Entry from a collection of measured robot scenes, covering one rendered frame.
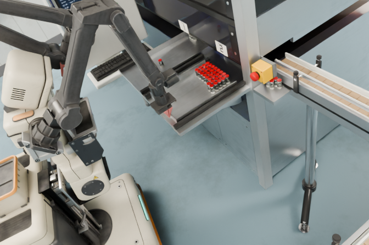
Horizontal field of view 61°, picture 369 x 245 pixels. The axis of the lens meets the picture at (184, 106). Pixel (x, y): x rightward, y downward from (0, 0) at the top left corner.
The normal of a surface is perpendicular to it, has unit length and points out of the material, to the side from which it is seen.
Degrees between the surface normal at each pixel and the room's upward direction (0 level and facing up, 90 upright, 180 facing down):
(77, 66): 104
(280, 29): 90
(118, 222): 0
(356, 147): 0
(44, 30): 90
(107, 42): 90
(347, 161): 0
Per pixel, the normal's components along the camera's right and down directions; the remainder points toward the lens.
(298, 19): 0.53, 0.48
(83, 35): 0.51, 0.73
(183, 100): -0.24, -0.71
